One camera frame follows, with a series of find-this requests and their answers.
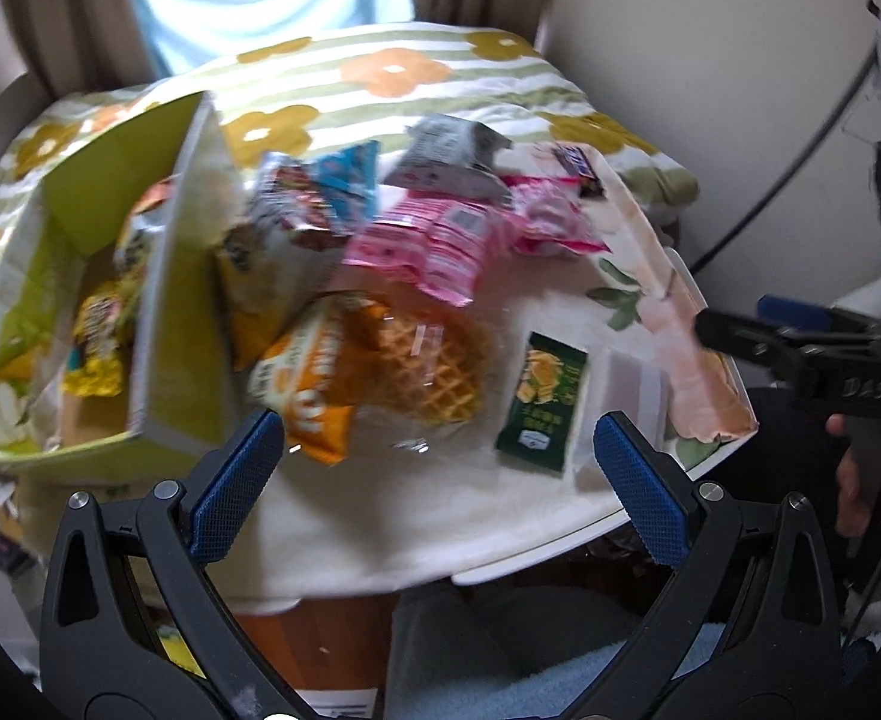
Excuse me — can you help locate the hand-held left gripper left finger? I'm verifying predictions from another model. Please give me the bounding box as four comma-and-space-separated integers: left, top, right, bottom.
39, 406, 315, 720

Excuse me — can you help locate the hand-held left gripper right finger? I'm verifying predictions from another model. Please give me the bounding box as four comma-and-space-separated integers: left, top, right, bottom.
566, 410, 843, 720

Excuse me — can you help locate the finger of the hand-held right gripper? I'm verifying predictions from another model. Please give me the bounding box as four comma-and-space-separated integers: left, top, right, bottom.
756, 295, 881, 347
693, 306, 810, 385

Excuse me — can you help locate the clear white snack packet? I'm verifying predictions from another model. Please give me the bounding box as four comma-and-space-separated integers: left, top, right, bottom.
570, 348, 671, 494

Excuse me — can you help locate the dark green snack packet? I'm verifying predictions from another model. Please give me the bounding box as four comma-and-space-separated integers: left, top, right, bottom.
494, 331, 590, 476

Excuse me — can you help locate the orange waffle bag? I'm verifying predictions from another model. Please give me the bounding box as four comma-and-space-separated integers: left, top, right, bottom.
248, 292, 394, 467

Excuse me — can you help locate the yellow-green cardboard box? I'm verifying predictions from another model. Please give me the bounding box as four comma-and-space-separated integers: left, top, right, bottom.
0, 90, 240, 467

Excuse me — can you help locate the small pink snack packet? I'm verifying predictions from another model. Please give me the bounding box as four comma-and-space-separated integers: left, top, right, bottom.
500, 172, 611, 261

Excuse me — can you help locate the clear waffle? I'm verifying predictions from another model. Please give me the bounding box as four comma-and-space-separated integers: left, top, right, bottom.
356, 306, 503, 454

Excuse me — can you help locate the large pink snack packet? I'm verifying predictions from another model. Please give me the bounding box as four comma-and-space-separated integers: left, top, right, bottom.
341, 190, 514, 309

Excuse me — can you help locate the grey snack packet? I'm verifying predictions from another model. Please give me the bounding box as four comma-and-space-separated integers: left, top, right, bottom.
383, 113, 514, 201

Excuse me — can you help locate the person's right hand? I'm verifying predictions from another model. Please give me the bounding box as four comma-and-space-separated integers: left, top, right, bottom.
824, 414, 881, 542

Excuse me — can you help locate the white table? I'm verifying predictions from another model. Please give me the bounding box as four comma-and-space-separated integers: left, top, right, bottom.
449, 246, 757, 589

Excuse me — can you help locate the yellow chips bag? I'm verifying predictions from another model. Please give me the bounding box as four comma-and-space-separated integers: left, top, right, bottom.
211, 221, 300, 374

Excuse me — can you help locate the yellow snack bag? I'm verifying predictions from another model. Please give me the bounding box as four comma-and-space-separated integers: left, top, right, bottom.
60, 276, 146, 400

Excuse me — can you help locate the dark candy bar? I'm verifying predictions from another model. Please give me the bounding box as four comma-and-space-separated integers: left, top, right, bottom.
548, 140, 608, 201

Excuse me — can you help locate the orange and white snack bag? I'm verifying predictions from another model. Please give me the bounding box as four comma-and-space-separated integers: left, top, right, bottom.
113, 175, 181, 280

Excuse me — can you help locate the red and white snack bag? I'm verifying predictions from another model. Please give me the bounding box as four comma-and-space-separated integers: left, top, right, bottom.
248, 153, 353, 302

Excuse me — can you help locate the blue snack packet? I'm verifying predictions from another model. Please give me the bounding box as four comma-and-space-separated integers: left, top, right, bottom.
308, 140, 382, 224

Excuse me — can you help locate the floral pillow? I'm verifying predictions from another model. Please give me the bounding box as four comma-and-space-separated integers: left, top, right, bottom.
0, 21, 701, 331

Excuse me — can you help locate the black cable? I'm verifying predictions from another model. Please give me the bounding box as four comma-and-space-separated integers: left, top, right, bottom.
690, 6, 881, 276

